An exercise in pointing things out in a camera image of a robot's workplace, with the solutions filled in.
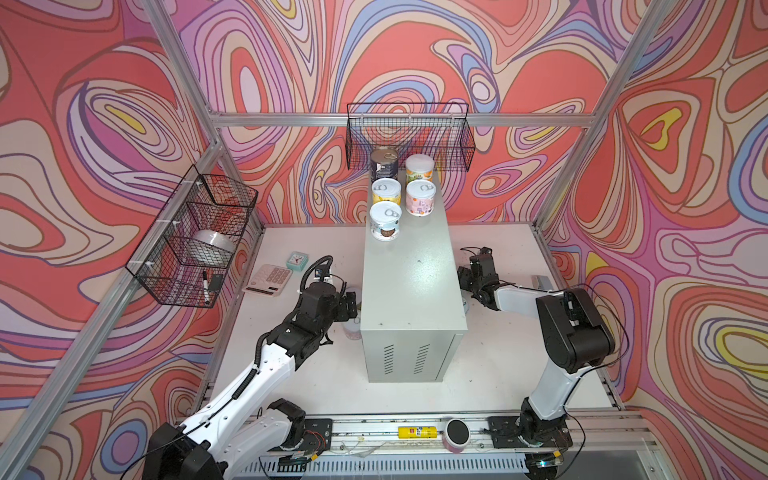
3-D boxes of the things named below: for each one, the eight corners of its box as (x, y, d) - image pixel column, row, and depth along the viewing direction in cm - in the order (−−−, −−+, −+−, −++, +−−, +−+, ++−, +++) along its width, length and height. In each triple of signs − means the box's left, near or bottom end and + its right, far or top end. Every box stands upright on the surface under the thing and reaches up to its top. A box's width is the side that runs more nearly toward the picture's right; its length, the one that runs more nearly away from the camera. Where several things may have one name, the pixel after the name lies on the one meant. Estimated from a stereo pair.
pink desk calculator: (246, 291, 102) (243, 287, 100) (262, 266, 109) (260, 262, 107) (278, 298, 100) (276, 294, 98) (292, 272, 107) (290, 268, 105)
